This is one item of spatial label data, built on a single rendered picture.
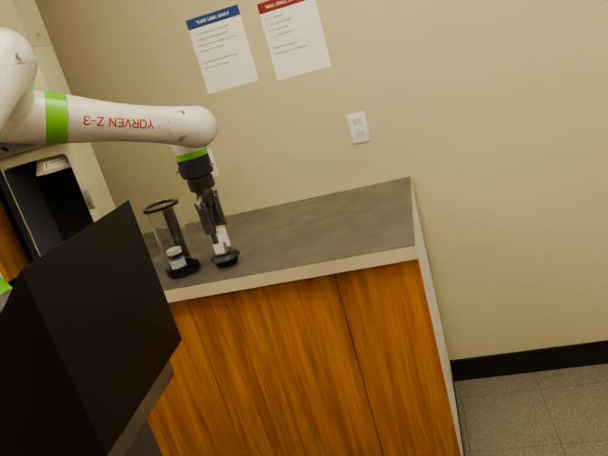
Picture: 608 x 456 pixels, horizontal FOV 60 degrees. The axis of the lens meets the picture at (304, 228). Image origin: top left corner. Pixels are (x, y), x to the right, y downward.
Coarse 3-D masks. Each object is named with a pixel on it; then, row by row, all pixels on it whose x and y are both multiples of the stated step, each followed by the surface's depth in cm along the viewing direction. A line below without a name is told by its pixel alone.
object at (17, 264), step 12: (0, 204) 182; (0, 216) 181; (0, 228) 181; (12, 228) 185; (0, 240) 180; (12, 240) 184; (0, 252) 179; (12, 252) 184; (0, 264) 179; (12, 264) 183; (24, 264) 188; (0, 276) 178; (12, 276) 182
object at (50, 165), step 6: (54, 156) 182; (60, 156) 183; (36, 162) 186; (42, 162) 183; (48, 162) 182; (54, 162) 182; (60, 162) 182; (66, 162) 183; (36, 168) 185; (42, 168) 183; (48, 168) 182; (54, 168) 182; (60, 168) 182; (36, 174) 185; (42, 174) 183
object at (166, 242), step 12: (156, 204) 161; (168, 204) 154; (156, 216) 154; (168, 216) 155; (180, 216) 159; (156, 228) 156; (168, 228) 155; (180, 228) 158; (168, 240) 156; (180, 240) 158; (168, 252) 158; (180, 252) 158; (192, 252) 162; (168, 264) 159; (180, 264) 159
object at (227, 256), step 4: (224, 244) 158; (224, 248) 158; (228, 248) 163; (232, 248) 162; (228, 252) 159; (232, 252) 158; (236, 252) 158; (216, 256) 158; (220, 256) 157; (224, 256) 156; (228, 256) 156; (232, 256) 157; (236, 256) 158; (212, 260) 159; (216, 260) 157; (220, 260) 156; (224, 260) 156; (228, 260) 156; (232, 260) 157; (236, 260) 159; (216, 264) 158; (220, 264) 157; (224, 264) 157; (228, 264) 157; (232, 264) 158
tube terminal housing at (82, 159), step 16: (48, 48) 174; (48, 64) 172; (48, 80) 171; (64, 80) 179; (64, 144) 176; (80, 144) 180; (0, 160) 182; (16, 160) 181; (32, 160) 180; (80, 160) 178; (96, 160) 187; (80, 176) 179; (96, 176) 185; (96, 192) 184; (96, 208) 182; (112, 208) 191
